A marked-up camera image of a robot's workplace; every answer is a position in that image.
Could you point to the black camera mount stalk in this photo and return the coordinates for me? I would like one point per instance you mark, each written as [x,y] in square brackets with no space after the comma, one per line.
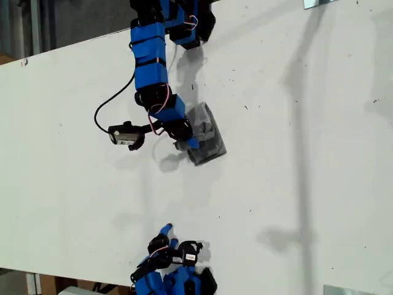
[150,126]

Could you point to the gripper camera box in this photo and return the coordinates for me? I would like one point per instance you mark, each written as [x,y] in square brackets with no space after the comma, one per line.
[122,136]
[190,255]

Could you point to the white plastic container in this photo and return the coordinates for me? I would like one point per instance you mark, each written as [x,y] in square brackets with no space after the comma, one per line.
[73,291]

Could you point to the grey striped square towel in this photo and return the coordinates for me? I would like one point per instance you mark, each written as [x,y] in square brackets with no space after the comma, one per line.
[212,144]

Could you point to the brown cardboard box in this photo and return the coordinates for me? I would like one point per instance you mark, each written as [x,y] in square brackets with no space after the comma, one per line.
[47,285]

